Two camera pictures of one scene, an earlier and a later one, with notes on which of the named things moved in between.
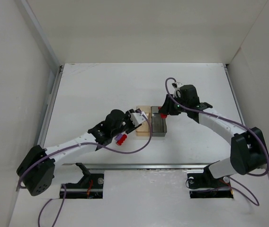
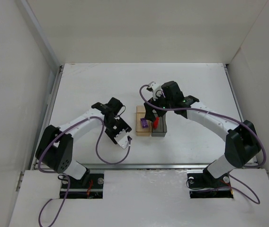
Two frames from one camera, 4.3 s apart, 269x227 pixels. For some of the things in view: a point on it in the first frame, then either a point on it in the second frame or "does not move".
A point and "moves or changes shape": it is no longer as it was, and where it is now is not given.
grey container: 158,125 does not move
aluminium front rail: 145,167 does not move
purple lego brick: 118,136 moves or changes shape
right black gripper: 165,109 → 152,107
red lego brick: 122,140 moves or changes shape
